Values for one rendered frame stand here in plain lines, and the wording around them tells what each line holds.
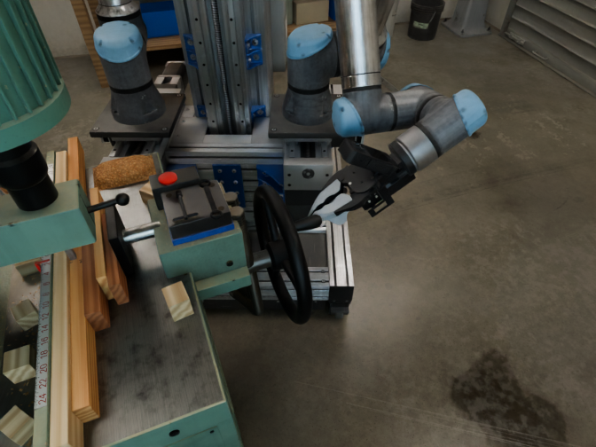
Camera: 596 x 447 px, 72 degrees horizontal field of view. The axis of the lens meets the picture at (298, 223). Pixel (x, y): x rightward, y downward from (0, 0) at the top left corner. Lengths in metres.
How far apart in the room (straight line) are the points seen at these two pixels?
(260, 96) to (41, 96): 0.94
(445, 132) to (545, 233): 1.60
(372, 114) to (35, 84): 0.54
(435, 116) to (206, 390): 0.57
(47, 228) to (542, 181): 2.41
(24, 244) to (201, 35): 0.76
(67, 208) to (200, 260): 0.21
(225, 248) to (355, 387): 1.00
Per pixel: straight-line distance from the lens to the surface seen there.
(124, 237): 0.72
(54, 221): 0.64
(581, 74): 3.82
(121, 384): 0.64
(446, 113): 0.78
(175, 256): 0.68
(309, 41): 1.11
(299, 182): 1.15
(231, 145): 1.28
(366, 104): 0.80
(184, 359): 0.63
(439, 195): 2.31
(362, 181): 0.75
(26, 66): 0.51
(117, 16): 1.32
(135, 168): 0.92
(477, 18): 4.40
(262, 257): 0.81
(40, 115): 0.52
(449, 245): 2.06
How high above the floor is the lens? 1.45
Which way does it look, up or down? 45 degrees down
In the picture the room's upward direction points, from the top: straight up
